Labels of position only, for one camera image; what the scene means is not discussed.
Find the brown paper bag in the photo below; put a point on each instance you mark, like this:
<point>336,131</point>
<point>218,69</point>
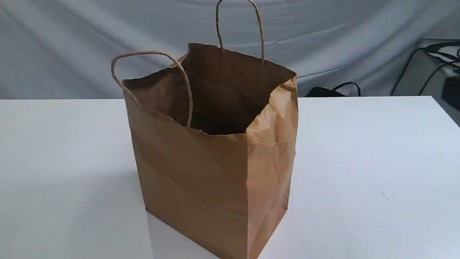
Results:
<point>214,137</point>

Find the black object behind table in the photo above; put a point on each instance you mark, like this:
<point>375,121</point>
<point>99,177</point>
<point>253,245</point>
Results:
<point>322,92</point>

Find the white backdrop cloth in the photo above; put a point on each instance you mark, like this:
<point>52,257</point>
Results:
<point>62,49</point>

